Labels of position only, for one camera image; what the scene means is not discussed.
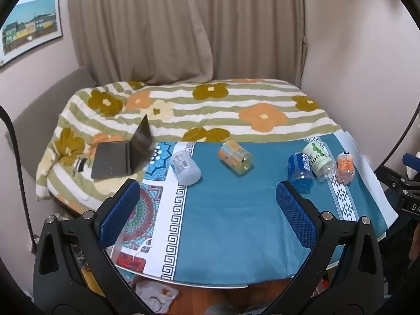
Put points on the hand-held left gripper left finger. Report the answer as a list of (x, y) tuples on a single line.
[(118, 215)]

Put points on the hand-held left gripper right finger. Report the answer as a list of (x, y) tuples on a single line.
[(295, 215)]

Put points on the clear cup blue label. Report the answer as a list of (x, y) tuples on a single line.
[(300, 170)]

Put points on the clear cup green dotted label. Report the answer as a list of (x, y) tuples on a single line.
[(318, 159)]

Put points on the small clear cup orange figure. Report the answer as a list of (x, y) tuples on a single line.
[(345, 167)]

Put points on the translucent white cup barcode label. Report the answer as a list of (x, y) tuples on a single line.
[(185, 169)]

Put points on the clear cup orange label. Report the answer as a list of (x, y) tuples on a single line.
[(234, 157)]

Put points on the dark grey laptop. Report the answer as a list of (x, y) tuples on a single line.
[(111, 159)]

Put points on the small black white object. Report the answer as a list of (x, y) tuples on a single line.
[(80, 165)]

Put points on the teal patterned tablecloth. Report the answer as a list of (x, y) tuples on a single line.
[(229, 220)]

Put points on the crumpled white plastic bag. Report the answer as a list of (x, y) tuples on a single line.
[(154, 293)]

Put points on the floral striped blanket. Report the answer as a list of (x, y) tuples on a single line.
[(229, 111)]

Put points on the beige curtain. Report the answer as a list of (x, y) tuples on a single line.
[(256, 26), (137, 26)]

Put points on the framed wall poster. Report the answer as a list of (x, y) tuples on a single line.
[(29, 26)]

